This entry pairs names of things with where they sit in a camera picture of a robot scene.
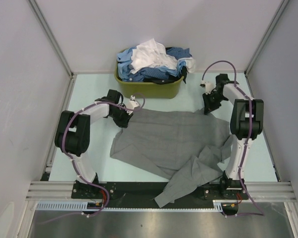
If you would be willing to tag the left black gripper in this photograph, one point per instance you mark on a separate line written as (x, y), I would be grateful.
(124, 122)

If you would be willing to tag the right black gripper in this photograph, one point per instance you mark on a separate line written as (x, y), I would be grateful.
(209, 107)

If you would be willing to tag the grey long sleeve shirt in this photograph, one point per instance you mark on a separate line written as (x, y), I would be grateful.
(183, 147)

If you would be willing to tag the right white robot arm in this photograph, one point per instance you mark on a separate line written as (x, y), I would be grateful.
(246, 124)

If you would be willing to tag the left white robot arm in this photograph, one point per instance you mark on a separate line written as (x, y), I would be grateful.
(73, 131)

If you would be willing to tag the olive green laundry basket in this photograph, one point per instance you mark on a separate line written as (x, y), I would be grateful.
(149, 90)

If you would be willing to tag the black garment with button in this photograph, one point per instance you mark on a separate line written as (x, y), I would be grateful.
(183, 74)

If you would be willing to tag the dark blue dotted shirt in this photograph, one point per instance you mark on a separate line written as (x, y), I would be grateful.
(160, 67)

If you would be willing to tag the light blue shirt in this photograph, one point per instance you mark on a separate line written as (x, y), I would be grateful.
(124, 67)

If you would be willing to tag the white shirt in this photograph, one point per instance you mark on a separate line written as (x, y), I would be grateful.
(154, 55)

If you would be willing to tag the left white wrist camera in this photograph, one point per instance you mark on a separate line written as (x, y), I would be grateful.
(132, 104)

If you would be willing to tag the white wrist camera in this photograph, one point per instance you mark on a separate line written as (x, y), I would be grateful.
(208, 86)
(132, 104)

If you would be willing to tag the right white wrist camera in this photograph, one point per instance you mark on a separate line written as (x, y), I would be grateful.
(208, 86)

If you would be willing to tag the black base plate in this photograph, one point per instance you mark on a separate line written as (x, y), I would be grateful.
(208, 192)

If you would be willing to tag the white slotted cable duct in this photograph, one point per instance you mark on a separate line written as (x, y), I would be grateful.
(93, 206)

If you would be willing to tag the aluminium frame rail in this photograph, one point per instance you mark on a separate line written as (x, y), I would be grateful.
(62, 190)

